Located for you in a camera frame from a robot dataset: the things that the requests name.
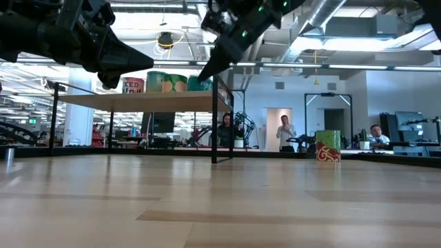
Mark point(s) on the black background robot arm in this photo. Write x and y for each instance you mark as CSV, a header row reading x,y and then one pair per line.
x,y
299,141
247,124

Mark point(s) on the green exit sign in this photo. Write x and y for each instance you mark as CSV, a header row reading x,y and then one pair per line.
x,y
32,121

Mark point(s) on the white plant pot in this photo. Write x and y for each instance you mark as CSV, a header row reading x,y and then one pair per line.
x,y
238,143

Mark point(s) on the computer monitor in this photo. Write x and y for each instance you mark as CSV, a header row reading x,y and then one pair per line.
x,y
409,124

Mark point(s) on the person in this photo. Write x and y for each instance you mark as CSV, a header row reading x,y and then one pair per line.
x,y
225,132
378,136
286,132

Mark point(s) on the wooden shelf with black legs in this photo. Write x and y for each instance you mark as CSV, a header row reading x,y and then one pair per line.
x,y
138,101

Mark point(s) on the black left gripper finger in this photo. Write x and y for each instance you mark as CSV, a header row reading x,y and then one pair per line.
x,y
120,60
109,80

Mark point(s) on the green sliced peaches can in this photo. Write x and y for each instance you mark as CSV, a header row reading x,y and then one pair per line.
x,y
175,84

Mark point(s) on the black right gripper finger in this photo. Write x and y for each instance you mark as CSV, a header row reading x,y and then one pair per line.
x,y
220,60

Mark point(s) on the teal labelled can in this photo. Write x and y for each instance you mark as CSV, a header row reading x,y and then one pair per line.
x,y
199,86

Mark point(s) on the black overhead camera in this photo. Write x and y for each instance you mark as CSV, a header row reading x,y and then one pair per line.
x,y
165,39

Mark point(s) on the red bin rack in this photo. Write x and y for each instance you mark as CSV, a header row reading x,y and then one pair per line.
x,y
97,137

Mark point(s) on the black metal frame stand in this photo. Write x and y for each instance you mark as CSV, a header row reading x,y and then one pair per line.
x,y
305,113

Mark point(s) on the red and white fruit can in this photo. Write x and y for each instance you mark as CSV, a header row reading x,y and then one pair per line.
x,y
133,86

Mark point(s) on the white building column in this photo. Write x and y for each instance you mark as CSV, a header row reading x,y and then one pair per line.
x,y
79,120

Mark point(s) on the small silver metal post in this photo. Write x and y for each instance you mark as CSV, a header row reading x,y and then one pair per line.
x,y
9,156

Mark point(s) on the green and red patterned can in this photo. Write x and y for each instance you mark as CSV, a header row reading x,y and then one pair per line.
x,y
328,146

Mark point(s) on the silver ceiling air duct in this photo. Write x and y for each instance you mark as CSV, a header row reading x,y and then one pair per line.
x,y
320,17

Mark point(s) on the potted cactus plant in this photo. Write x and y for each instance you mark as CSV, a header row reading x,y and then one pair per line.
x,y
364,139

